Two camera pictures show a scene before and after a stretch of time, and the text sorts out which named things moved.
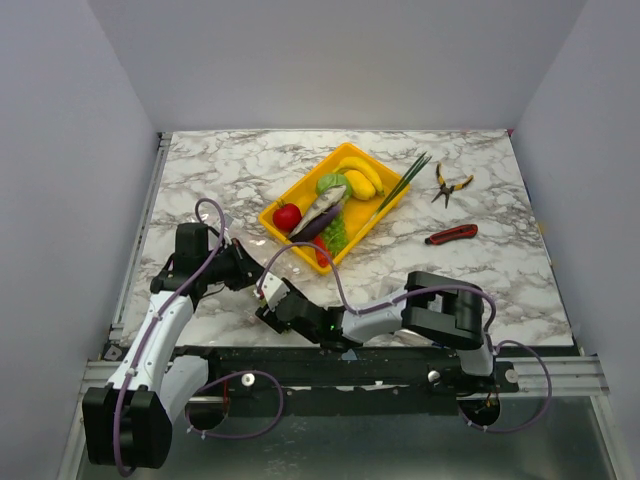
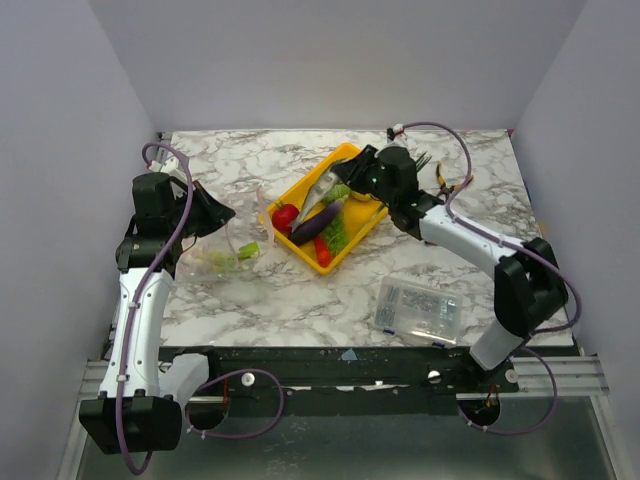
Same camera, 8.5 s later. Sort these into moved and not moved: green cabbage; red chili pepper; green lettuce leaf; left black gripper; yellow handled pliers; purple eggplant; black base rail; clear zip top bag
Moved: clear zip top bag; left black gripper; green cabbage
Not moved: yellow handled pliers; green lettuce leaf; black base rail; purple eggplant; red chili pepper
